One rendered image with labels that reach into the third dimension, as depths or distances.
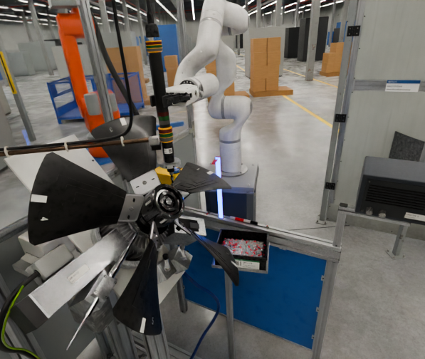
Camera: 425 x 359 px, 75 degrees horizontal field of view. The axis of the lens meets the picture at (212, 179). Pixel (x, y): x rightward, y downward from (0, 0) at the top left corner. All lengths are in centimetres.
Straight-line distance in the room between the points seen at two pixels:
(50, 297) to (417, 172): 112
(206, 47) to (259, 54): 782
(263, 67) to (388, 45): 672
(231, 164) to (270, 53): 756
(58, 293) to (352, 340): 170
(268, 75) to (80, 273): 855
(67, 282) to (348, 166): 232
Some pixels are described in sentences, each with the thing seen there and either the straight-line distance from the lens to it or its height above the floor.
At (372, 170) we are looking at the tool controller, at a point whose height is 123.
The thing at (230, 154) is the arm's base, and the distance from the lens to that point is 154.
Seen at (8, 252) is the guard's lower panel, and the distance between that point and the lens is 150.
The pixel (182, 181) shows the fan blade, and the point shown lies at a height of 118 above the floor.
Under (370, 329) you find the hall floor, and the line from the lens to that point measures 219.
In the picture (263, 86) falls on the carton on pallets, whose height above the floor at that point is 28.
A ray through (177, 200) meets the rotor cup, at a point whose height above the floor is 121.
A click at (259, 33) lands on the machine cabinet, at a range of 1302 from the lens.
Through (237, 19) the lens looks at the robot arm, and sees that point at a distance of 136.
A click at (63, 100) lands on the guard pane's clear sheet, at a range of 153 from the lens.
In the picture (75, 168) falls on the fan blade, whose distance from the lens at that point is 79.
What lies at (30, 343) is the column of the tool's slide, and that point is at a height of 53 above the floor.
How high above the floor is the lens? 166
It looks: 27 degrees down
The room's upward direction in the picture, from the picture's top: 4 degrees counter-clockwise
